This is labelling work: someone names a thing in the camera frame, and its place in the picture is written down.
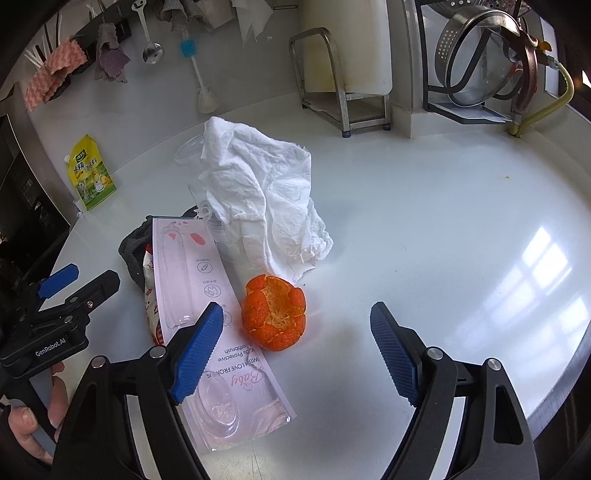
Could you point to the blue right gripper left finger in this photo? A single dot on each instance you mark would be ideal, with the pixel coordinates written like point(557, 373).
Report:
point(191, 348)

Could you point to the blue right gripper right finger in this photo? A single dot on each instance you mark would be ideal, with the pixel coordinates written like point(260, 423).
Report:
point(401, 349)

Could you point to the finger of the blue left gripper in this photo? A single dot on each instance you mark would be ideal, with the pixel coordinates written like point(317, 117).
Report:
point(90, 296)
point(58, 281)

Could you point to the red white snack wrapper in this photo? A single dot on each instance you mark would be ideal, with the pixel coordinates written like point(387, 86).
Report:
point(150, 302)

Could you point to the pink toothbrush blister package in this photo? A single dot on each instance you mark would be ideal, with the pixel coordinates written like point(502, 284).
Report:
point(222, 382)

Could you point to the black cloth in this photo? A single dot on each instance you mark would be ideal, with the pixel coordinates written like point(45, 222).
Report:
point(132, 250)

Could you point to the orange mandarin peel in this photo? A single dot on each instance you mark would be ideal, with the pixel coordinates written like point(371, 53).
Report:
point(273, 312)

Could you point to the clear plastic cup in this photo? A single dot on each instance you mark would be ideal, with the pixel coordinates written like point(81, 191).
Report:
point(189, 154)

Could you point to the white paper towel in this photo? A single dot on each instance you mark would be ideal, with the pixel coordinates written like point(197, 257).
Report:
point(260, 188)

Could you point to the person's left hand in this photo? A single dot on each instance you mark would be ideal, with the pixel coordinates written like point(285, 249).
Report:
point(24, 424)

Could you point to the black stove range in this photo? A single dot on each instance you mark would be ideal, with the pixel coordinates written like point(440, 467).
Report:
point(37, 209)

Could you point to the yellow green refill pouch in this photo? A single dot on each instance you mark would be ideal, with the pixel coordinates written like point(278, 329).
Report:
point(88, 173)

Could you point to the white chopsticks bundle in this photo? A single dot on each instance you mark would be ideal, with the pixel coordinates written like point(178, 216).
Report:
point(45, 42)

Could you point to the pink waffle dishcloth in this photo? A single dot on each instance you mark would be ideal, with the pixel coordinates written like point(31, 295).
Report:
point(66, 58)

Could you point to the purple grey hanging cloth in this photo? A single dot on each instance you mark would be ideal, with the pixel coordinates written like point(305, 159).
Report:
point(110, 57)

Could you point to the blue white bottle brush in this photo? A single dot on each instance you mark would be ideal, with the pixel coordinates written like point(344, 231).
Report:
point(207, 102)

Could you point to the steel cutting board stand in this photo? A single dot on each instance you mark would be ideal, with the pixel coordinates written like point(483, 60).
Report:
point(345, 110)

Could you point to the black lid rack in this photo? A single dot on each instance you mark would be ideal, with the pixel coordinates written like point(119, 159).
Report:
point(432, 19)

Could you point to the steel ladle spoon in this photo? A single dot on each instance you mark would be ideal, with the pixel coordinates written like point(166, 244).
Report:
point(153, 51)

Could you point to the steel pot lid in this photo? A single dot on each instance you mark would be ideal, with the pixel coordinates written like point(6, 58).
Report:
point(484, 53)

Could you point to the white cutting board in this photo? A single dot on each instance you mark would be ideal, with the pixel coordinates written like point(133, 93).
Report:
point(361, 32)

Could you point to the white hanging cloth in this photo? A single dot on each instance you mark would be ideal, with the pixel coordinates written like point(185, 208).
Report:
point(253, 15)

